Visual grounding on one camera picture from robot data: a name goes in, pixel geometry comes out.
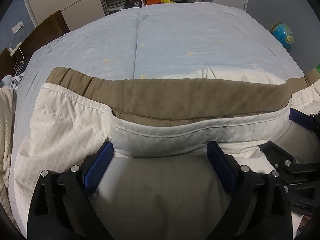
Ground khaki waistband trousers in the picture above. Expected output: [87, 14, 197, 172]
[13, 67, 320, 240]

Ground cream hooded jacket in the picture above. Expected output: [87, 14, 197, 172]
[161, 68, 285, 85]

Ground folded clothes on shelf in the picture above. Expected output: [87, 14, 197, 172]
[106, 0, 142, 14]

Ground blue globe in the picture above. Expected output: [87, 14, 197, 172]
[270, 22, 295, 51]

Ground cream knitted blanket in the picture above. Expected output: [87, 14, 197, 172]
[0, 86, 16, 226]

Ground brown wooden headboard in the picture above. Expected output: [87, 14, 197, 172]
[0, 10, 70, 79]

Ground light blue bed sheet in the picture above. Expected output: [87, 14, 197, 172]
[9, 3, 303, 232]

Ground orange yellow toy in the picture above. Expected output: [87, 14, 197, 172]
[146, 0, 175, 5]

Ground cream wardrobe cabinet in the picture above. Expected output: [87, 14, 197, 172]
[24, 0, 105, 31]

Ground white charging cable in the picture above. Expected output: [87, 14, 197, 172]
[8, 44, 26, 77]

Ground white wall socket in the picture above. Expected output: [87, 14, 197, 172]
[12, 21, 24, 34]

